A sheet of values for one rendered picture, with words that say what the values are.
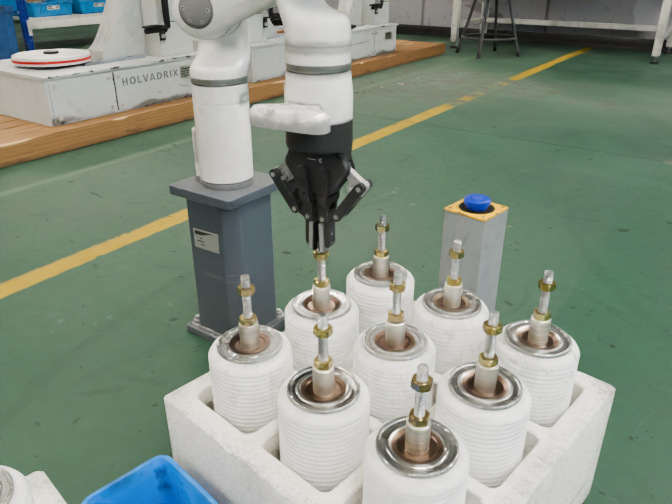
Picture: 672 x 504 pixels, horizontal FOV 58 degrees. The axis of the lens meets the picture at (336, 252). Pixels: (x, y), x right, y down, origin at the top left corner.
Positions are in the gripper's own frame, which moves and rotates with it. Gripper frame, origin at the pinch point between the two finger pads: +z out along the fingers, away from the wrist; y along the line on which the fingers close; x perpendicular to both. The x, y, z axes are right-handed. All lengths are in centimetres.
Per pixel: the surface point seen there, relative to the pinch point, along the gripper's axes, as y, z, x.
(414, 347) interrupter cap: -14.1, 9.7, 3.4
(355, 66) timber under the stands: 141, 29, -288
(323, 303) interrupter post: -0.7, 9.1, 0.7
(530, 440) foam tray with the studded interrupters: -27.9, 18.3, 2.1
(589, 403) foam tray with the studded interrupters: -32.8, 17.1, -6.0
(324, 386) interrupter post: -9.2, 8.8, 15.3
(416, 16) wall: 199, 18, -535
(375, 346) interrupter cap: -10.1, 9.7, 5.3
